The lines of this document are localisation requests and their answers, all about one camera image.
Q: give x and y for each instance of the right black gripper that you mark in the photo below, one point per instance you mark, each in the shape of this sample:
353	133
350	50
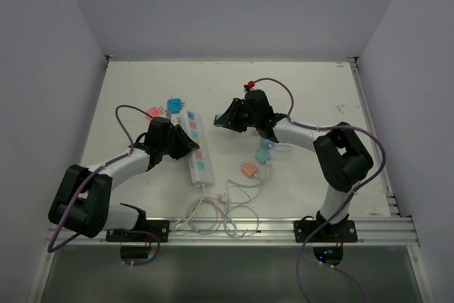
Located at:
230	120

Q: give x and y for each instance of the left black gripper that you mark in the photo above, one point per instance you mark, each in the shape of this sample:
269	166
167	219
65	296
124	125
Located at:
185	144

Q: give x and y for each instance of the blue cube charger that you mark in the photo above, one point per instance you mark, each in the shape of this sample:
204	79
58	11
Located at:
266	144

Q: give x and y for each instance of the blue plug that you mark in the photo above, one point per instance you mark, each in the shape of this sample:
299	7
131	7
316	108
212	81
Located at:
175	105

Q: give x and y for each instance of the pink plug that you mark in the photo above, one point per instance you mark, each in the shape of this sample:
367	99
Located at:
155	111

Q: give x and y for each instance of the teal cube charger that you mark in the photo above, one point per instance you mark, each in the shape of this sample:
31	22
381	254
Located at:
262	156

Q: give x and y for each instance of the salmon cube charger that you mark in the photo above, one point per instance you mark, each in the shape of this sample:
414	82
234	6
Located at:
249	170

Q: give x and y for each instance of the white plug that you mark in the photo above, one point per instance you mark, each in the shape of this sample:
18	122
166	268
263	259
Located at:
174	118

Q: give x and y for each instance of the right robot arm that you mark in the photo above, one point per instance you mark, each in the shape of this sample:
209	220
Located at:
344	160

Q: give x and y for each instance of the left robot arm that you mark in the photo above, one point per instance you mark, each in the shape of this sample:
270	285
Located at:
83	200

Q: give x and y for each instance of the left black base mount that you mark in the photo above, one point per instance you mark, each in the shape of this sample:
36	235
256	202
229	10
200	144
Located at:
145	230

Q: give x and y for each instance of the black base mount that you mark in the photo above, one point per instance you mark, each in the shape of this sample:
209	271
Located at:
145	230
343	232

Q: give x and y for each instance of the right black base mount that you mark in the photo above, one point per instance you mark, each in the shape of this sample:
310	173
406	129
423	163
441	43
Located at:
343	232

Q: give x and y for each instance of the aluminium front rail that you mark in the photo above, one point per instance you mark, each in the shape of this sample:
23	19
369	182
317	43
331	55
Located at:
280	232

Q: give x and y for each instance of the aluminium rail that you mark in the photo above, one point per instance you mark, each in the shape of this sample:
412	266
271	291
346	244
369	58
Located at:
280	232
413	251

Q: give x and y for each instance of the aluminium right side rail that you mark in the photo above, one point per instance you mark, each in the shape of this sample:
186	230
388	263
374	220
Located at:
413	251

